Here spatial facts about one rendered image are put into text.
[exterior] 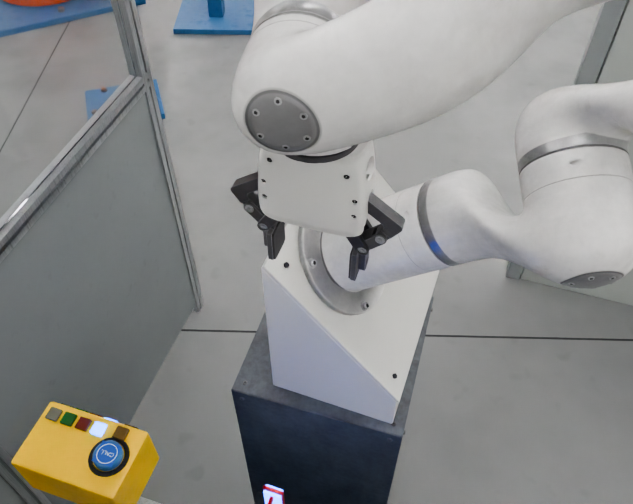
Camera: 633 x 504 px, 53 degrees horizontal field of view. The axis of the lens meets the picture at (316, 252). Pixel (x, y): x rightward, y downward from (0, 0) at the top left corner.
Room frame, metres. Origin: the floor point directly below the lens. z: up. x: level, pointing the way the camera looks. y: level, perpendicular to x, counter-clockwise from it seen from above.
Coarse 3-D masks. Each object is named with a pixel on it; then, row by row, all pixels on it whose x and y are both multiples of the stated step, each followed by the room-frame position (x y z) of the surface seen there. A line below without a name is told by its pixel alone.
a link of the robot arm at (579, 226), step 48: (432, 192) 0.58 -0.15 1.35; (480, 192) 0.57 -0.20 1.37; (528, 192) 0.52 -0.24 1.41; (576, 192) 0.49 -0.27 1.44; (624, 192) 0.49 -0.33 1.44; (432, 240) 0.54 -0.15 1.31; (480, 240) 0.51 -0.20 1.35; (528, 240) 0.46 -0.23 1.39; (576, 240) 0.44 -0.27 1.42; (624, 240) 0.44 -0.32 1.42
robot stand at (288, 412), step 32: (256, 352) 0.61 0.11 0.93; (416, 352) 0.61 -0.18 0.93; (256, 384) 0.55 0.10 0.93; (256, 416) 0.52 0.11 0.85; (288, 416) 0.51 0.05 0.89; (320, 416) 0.49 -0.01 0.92; (352, 416) 0.49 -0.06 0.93; (256, 448) 0.53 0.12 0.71; (288, 448) 0.51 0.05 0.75; (320, 448) 0.49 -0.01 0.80; (352, 448) 0.47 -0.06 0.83; (384, 448) 0.46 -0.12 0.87; (256, 480) 0.53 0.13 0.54; (288, 480) 0.51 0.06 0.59; (320, 480) 0.49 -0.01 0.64; (352, 480) 0.47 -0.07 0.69; (384, 480) 0.45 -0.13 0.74
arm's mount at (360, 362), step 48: (384, 192) 0.79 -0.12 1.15; (288, 240) 0.60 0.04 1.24; (288, 288) 0.54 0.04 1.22; (384, 288) 0.63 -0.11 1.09; (432, 288) 0.69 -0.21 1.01; (288, 336) 0.53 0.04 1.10; (336, 336) 0.51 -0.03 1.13; (384, 336) 0.56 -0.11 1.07; (288, 384) 0.53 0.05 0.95; (336, 384) 0.51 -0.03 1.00; (384, 384) 0.48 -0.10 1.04
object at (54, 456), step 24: (48, 408) 0.43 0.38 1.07; (72, 408) 0.43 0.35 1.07; (48, 432) 0.39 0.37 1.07; (72, 432) 0.39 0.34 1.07; (144, 432) 0.39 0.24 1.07; (24, 456) 0.36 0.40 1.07; (48, 456) 0.36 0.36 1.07; (72, 456) 0.36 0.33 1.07; (144, 456) 0.37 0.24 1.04; (48, 480) 0.33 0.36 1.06; (72, 480) 0.32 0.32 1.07; (96, 480) 0.32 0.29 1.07; (120, 480) 0.32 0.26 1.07; (144, 480) 0.35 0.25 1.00
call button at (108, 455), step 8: (112, 440) 0.38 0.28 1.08; (96, 448) 0.36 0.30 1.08; (104, 448) 0.36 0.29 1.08; (112, 448) 0.36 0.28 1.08; (120, 448) 0.36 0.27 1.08; (96, 456) 0.35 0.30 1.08; (104, 456) 0.35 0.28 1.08; (112, 456) 0.35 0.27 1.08; (120, 456) 0.35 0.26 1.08; (96, 464) 0.34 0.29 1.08; (104, 464) 0.34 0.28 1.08; (112, 464) 0.34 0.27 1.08
